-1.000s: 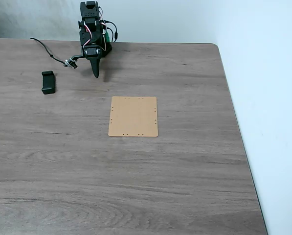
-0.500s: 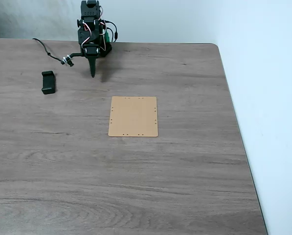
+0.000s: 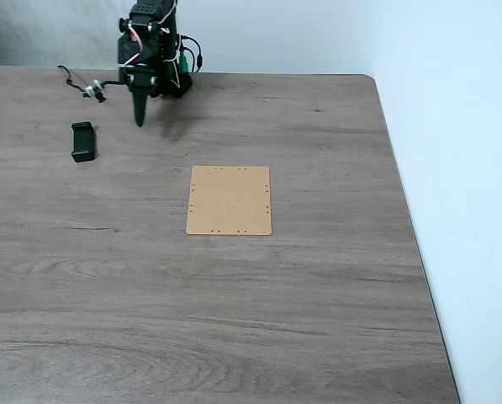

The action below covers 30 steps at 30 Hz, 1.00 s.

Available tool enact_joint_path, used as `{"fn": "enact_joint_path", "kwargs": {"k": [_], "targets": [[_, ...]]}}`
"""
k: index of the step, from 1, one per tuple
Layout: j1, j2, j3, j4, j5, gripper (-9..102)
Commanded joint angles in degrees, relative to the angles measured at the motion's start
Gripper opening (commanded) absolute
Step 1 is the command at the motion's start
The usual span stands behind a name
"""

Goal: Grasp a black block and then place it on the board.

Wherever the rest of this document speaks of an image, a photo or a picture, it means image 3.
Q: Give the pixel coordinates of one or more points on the green plug connector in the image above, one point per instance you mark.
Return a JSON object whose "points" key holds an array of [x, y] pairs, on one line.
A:
{"points": [[183, 63]]}

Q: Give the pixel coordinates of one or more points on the orange board with holes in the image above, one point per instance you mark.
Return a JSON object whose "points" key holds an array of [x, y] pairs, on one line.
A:
{"points": [[229, 201]]}

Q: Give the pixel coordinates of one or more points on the small gripper camera with mount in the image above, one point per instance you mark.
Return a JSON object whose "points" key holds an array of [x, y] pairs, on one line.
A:
{"points": [[94, 90]]}

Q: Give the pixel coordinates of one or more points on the black block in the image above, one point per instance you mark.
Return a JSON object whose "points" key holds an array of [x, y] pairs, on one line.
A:
{"points": [[83, 141]]}

